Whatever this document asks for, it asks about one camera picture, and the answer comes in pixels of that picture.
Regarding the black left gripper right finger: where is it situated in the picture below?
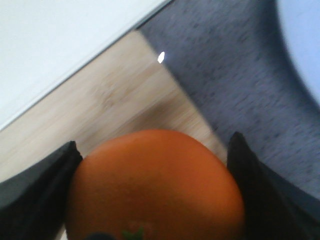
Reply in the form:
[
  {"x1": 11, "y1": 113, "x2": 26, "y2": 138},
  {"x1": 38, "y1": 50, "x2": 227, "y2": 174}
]
[{"x1": 227, "y1": 132, "x2": 320, "y2": 240}]

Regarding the wooden cutting board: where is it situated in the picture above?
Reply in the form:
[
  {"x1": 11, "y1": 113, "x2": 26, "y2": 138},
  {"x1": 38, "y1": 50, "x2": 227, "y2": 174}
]
[{"x1": 0, "y1": 29, "x2": 227, "y2": 240}]

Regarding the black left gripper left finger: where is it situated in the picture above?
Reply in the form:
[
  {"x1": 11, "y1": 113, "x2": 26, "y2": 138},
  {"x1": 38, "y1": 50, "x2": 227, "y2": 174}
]
[{"x1": 0, "y1": 141, "x2": 83, "y2": 240}]

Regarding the white rectangular tray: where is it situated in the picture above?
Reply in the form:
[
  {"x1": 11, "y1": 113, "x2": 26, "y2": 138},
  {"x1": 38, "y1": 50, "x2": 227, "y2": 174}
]
[{"x1": 0, "y1": 0, "x2": 168, "y2": 129}]

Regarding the light blue plate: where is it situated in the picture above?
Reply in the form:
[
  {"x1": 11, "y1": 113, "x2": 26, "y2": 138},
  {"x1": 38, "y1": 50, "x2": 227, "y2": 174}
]
[{"x1": 275, "y1": 0, "x2": 320, "y2": 107}]

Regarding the orange mandarin fruit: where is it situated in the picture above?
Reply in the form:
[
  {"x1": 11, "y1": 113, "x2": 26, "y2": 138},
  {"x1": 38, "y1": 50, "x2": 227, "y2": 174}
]
[{"x1": 65, "y1": 129, "x2": 245, "y2": 240}]

